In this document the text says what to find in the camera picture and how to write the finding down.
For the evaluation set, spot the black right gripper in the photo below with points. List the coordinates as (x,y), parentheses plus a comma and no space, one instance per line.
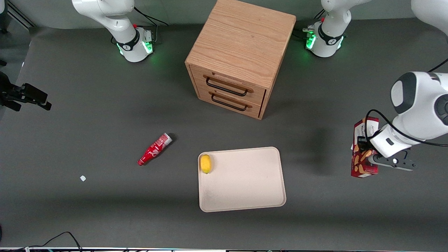
(7,94)

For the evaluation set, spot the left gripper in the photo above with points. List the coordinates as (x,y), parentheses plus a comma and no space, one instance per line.
(363,144)

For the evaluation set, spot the red cookie box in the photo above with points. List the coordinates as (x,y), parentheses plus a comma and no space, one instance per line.
(364,168)

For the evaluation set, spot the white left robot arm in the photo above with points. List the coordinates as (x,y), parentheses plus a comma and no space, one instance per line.
(327,42)

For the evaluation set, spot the beige plastic tray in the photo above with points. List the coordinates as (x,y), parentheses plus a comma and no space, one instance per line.
(245,182)

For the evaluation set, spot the red cola bottle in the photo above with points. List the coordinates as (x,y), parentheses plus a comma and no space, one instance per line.
(154,149)

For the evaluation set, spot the yellow lemon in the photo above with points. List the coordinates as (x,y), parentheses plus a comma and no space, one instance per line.
(205,163)

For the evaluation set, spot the wooden drawer cabinet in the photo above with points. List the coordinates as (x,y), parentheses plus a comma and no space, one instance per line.
(241,38)

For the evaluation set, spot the wooden drawer front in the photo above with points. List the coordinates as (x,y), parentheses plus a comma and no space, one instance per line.
(199,78)
(204,96)

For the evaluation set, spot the black metal frame bars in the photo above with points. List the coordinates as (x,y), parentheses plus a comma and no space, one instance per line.
(21,15)

